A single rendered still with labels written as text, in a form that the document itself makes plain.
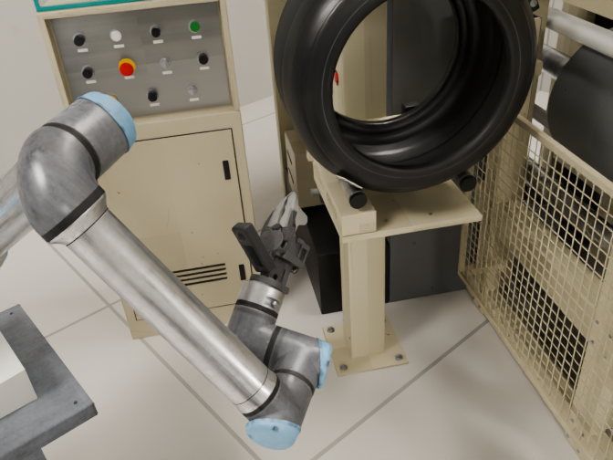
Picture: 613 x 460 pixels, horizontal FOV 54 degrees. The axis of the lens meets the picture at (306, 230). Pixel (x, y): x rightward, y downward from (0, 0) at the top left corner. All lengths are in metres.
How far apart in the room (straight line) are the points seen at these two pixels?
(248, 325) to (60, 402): 0.53
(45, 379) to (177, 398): 0.77
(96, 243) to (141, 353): 1.55
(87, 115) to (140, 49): 1.03
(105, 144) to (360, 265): 1.20
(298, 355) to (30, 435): 0.63
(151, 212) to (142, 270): 1.24
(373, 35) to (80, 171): 0.99
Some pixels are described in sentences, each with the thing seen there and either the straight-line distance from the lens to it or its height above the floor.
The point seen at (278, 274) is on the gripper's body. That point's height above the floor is 0.88.
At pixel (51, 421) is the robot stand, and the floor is 0.60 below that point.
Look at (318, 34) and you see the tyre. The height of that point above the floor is 1.31.
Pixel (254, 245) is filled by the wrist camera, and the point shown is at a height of 0.97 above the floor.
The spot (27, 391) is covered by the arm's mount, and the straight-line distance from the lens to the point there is 1.54.
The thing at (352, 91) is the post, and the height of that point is 1.04.
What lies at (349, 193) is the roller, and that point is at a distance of 1.46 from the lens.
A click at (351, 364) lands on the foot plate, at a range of 2.27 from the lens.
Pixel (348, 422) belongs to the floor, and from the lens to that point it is 2.11.
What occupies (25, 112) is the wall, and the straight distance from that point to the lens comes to 3.95.
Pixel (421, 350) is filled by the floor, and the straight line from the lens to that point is 2.35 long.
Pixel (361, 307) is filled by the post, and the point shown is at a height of 0.25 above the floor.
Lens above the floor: 1.63
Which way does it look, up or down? 33 degrees down
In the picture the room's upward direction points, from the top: 4 degrees counter-clockwise
